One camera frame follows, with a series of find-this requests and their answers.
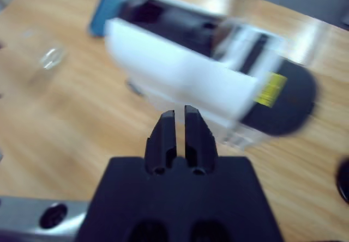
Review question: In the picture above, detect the black capsule holder with rods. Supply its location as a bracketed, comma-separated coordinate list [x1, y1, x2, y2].
[336, 157, 349, 202]

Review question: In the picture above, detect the clear glass cup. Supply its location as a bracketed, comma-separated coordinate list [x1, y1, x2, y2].
[26, 45, 68, 90]

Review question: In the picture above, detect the white capsule coffee machine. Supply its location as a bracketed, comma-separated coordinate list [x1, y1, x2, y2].
[105, 0, 290, 130]

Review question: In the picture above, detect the teal plastic tray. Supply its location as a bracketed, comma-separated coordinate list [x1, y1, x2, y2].
[87, 0, 156, 38]

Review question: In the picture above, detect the clear water tank dark lid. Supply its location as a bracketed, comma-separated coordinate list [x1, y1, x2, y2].
[220, 59, 319, 152]

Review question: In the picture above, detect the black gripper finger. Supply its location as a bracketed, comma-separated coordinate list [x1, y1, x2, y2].
[144, 110, 178, 176]
[184, 105, 219, 176]

